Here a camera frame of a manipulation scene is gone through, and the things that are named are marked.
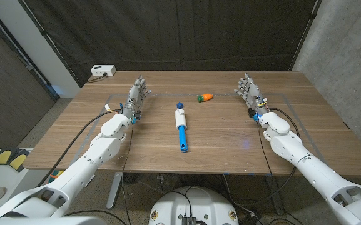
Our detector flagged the yellow black foot pedal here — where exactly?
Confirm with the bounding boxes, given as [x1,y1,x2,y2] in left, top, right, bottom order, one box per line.
[0,149,13,166]
[8,150,31,173]

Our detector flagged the blue-handled white lint roller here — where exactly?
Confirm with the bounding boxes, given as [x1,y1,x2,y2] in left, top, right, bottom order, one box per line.
[175,107,189,153]

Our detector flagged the grey table leg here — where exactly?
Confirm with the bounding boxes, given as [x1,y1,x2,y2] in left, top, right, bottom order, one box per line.
[106,171,123,209]

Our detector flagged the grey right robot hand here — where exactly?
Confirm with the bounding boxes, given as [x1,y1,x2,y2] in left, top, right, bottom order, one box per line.
[233,72,270,121]

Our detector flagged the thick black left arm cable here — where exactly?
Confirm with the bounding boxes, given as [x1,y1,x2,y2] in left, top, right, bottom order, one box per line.
[37,107,123,188]

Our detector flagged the thin black left wrist cable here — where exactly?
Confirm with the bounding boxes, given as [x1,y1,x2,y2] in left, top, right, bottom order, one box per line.
[121,124,135,225]

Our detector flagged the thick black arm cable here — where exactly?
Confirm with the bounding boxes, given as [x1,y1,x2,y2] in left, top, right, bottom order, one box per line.
[37,107,123,188]
[255,107,300,204]

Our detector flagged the black backdrop stand pole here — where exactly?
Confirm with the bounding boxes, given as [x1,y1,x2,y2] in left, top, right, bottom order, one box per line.
[17,0,84,88]
[288,0,322,72]

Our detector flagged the orange green shoe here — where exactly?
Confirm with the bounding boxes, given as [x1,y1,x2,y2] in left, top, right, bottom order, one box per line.
[48,170,64,184]

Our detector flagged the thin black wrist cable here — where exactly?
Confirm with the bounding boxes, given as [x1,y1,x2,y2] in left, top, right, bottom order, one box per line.
[256,121,274,191]
[121,124,135,225]

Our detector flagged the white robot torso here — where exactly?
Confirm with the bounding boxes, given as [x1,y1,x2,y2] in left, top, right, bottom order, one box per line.
[148,186,240,225]

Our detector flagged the orange toy carrot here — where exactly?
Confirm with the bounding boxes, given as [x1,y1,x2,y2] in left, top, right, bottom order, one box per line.
[197,92,214,103]

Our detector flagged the white power outlet box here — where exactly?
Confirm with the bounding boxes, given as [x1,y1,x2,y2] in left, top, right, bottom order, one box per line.
[90,64,117,77]

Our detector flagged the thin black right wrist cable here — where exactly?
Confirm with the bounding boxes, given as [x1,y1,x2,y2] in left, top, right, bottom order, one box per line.
[256,121,274,191]

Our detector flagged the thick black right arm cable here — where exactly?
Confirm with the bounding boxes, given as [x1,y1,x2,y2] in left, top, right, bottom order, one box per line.
[255,107,300,204]

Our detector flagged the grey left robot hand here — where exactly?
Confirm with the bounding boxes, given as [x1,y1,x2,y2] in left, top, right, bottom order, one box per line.
[121,74,152,124]

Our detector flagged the black power cord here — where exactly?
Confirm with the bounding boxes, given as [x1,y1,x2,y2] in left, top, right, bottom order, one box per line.
[85,72,108,84]

